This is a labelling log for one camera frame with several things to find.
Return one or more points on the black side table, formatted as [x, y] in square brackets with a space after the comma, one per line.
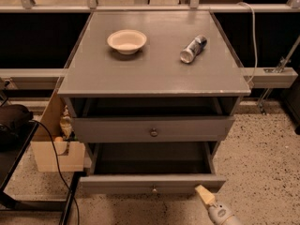
[9, 161]

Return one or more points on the metal rail frame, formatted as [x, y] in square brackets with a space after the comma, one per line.
[274, 77]

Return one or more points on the cardboard box with items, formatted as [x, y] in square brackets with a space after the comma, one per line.
[52, 153]

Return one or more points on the grey wooden drawer cabinet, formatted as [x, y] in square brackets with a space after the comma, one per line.
[153, 82]

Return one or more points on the grey top drawer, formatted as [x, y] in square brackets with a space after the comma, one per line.
[152, 129]

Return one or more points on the silver blue drink can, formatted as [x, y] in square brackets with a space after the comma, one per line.
[193, 49]

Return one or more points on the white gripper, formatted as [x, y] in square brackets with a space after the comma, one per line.
[219, 212]

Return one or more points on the grey drawer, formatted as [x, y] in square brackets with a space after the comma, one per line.
[152, 168]
[152, 129]

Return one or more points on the black bag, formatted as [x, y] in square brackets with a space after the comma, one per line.
[13, 117]

